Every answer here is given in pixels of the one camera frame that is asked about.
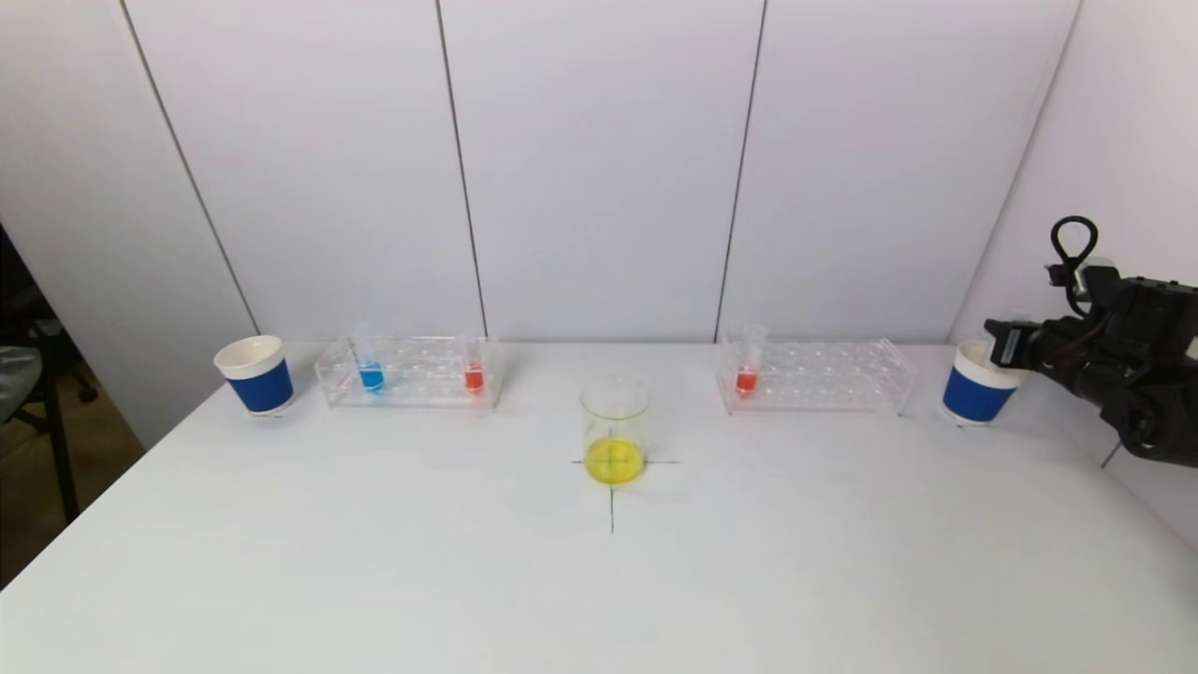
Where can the test tube with red pigment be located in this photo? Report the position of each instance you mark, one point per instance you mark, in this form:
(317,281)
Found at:
(474,379)
(746,381)

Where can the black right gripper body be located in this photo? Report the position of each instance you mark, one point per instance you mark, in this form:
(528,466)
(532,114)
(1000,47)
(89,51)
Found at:
(1002,344)

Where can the test tube with blue pigment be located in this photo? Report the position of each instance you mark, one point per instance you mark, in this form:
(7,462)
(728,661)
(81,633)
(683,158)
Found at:
(372,377)

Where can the blue and white paper cup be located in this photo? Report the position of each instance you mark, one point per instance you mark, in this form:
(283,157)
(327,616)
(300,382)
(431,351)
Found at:
(973,398)
(262,386)

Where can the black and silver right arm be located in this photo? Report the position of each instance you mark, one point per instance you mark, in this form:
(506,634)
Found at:
(1161,412)

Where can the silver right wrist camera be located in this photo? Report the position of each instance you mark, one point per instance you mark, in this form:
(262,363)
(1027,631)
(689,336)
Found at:
(1095,271)

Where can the clear glass beaker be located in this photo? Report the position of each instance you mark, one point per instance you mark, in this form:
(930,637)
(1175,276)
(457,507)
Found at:
(613,459)

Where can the test tube with yellow pigment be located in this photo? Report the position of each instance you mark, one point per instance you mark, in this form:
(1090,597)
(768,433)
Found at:
(1017,315)

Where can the clear acrylic test tube rack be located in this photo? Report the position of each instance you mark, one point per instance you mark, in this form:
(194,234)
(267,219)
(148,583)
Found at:
(824,379)
(421,379)

